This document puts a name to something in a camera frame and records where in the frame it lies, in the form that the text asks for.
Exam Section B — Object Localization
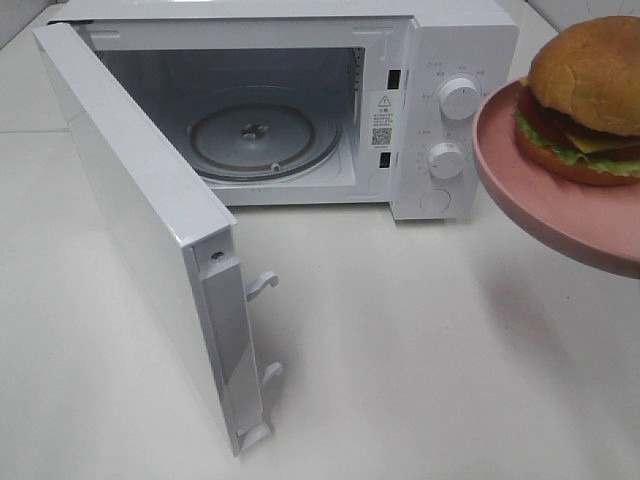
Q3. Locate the burger with lettuce and cheese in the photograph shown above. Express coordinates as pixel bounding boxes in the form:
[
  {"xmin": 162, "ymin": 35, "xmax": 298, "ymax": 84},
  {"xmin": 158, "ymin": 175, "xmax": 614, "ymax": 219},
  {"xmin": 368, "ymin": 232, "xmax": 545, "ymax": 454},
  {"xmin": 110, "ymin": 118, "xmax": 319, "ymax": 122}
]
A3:
[{"xmin": 515, "ymin": 16, "xmax": 639, "ymax": 186}]

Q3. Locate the white warning label sticker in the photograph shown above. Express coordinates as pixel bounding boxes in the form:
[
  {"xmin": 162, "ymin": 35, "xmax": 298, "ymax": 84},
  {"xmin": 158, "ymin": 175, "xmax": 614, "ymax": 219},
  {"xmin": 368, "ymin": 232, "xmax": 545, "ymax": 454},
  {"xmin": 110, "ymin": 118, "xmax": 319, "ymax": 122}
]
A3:
[{"xmin": 367, "ymin": 90, "xmax": 401, "ymax": 149}]

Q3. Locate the white microwave door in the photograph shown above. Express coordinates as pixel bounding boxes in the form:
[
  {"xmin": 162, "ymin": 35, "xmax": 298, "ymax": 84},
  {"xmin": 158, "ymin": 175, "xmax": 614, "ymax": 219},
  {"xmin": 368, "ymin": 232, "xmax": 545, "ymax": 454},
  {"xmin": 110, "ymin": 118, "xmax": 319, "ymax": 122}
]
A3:
[{"xmin": 34, "ymin": 23, "xmax": 282, "ymax": 454}]

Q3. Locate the pink plate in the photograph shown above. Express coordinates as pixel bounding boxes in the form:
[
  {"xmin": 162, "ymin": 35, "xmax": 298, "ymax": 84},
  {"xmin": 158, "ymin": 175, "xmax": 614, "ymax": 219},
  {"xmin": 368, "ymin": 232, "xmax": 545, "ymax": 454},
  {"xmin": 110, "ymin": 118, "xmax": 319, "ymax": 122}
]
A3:
[{"xmin": 472, "ymin": 80, "xmax": 639, "ymax": 279}]

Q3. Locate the white microwave oven body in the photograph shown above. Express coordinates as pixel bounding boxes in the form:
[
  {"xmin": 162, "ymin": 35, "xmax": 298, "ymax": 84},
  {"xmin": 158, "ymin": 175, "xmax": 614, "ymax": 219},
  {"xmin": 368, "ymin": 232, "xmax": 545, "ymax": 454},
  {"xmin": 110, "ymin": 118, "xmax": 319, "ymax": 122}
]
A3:
[{"xmin": 45, "ymin": 1, "xmax": 519, "ymax": 220}]

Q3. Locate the glass microwave turntable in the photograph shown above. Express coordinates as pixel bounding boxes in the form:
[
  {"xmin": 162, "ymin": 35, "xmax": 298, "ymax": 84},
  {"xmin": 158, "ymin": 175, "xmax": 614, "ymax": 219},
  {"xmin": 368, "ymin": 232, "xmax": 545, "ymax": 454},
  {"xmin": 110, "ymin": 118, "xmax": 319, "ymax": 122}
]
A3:
[{"xmin": 158, "ymin": 86, "xmax": 342, "ymax": 183}]

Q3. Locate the round white door button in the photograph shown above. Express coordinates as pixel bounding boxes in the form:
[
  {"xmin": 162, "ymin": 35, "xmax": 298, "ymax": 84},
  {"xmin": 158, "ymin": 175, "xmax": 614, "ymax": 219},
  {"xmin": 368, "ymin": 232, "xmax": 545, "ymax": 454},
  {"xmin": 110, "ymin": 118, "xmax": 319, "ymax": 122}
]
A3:
[{"xmin": 420, "ymin": 189, "xmax": 451, "ymax": 215}]

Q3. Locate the white microwave knob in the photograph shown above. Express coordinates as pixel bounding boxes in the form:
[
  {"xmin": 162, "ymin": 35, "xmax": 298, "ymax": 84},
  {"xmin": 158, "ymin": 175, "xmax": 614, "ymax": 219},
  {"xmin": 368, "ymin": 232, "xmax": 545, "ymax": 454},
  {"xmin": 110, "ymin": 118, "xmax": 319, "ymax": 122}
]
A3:
[
  {"xmin": 426, "ymin": 142, "xmax": 465, "ymax": 180},
  {"xmin": 438, "ymin": 75, "xmax": 481, "ymax": 121}
]

